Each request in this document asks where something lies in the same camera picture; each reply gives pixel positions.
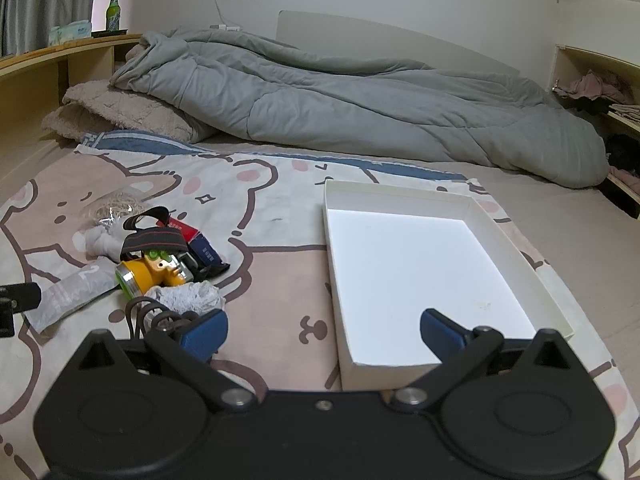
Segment black clothes pile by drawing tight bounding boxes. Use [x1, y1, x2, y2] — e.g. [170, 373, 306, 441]
[592, 95, 640, 181]

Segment white crumpled paper towel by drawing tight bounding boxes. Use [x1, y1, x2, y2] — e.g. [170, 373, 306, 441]
[145, 280, 227, 315]

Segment beige bed sheet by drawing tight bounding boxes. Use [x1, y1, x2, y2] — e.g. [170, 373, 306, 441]
[190, 140, 640, 361]

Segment grey plastic packet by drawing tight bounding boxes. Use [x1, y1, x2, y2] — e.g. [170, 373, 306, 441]
[25, 260, 121, 333]

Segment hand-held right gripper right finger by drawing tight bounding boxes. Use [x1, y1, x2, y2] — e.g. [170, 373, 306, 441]
[390, 308, 586, 411]

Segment black coiled cable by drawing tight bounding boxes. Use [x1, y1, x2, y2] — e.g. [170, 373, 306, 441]
[125, 297, 202, 342]

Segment beige fleece blanket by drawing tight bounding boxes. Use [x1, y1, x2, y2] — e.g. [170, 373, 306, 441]
[41, 79, 218, 143]

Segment pink crumpled clothes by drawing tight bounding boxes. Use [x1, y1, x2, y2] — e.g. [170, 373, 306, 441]
[554, 71, 621, 101]

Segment cream wall shelf niche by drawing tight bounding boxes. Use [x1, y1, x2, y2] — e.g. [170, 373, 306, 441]
[552, 44, 640, 221]

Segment pale blue tissue pack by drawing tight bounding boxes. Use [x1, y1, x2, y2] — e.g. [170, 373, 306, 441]
[49, 21, 93, 45]

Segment beige fuzzy cushion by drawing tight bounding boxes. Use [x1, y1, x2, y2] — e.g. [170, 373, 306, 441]
[116, 42, 151, 68]

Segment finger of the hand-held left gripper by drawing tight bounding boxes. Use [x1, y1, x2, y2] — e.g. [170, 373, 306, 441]
[0, 282, 42, 339]

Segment clear bag of rubber bands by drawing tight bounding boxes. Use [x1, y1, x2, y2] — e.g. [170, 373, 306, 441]
[82, 187, 146, 226]

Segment wooden headboard shelf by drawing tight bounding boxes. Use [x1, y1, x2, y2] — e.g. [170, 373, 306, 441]
[0, 34, 143, 176]

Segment bear printed blanket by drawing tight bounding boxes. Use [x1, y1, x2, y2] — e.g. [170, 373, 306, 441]
[0, 129, 631, 480]

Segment white headboard panel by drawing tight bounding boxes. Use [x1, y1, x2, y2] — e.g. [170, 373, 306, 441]
[277, 10, 521, 81]

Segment beige folded clothes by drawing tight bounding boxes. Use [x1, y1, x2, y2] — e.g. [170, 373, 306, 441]
[607, 103, 640, 122]

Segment pink folded cloth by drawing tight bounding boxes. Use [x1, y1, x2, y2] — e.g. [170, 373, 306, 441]
[607, 167, 640, 187]

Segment white shallow cardboard box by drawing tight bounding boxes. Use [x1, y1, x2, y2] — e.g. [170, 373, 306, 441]
[322, 180, 575, 392]

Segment grey curtain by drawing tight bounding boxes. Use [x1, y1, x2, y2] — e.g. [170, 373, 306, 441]
[0, 0, 97, 58]

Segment small colourful cardboard box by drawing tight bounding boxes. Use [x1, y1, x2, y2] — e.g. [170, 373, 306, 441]
[167, 219, 223, 267]

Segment white crumpled cloth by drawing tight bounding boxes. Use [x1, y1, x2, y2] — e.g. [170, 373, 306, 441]
[82, 224, 127, 258]

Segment yellow headlamp with strap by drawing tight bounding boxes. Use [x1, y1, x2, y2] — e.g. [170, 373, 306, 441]
[115, 214, 196, 297]

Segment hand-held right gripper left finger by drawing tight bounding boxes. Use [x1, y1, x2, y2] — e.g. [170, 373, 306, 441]
[65, 308, 256, 411]

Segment grey quilted duvet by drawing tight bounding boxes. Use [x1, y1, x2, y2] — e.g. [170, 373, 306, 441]
[110, 27, 611, 190]

